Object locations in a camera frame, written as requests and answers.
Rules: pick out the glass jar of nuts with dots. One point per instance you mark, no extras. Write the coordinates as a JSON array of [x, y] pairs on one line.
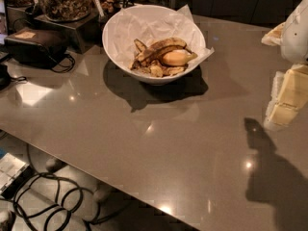
[[65, 10]]

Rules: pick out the brown spotted banana peel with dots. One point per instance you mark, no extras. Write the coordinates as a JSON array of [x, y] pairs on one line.
[[157, 47]]

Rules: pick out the white box on floor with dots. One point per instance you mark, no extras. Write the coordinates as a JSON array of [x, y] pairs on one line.
[[13, 172]]

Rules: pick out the white ceramic bowl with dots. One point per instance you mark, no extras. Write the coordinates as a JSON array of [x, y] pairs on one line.
[[139, 45]]

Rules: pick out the yellow banana piece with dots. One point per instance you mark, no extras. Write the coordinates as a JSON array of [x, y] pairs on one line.
[[178, 57]]

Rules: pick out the black box device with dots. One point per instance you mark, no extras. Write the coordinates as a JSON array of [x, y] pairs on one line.
[[42, 49]]

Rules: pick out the white paper bowl liner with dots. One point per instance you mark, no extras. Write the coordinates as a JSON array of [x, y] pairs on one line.
[[147, 23]]

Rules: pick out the small banana peel scraps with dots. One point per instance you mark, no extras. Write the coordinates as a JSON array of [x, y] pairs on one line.
[[156, 69]]

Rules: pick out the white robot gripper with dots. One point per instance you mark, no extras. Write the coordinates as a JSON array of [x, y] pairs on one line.
[[295, 36]]

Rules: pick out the dark metal jar stand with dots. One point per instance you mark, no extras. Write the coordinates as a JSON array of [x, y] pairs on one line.
[[81, 35]]

